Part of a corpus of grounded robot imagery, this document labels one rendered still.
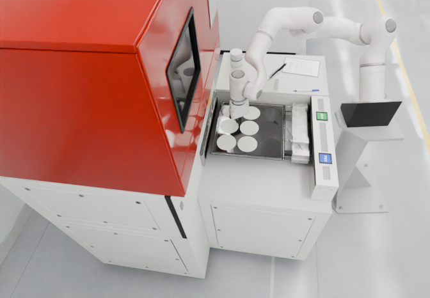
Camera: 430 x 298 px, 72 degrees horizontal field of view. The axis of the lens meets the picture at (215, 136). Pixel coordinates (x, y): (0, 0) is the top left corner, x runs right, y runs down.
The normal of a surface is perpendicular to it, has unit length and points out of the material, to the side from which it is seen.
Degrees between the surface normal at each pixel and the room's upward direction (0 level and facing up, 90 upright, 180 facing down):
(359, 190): 0
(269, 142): 0
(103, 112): 90
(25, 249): 0
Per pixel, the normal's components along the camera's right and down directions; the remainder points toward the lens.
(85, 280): -0.07, -0.62
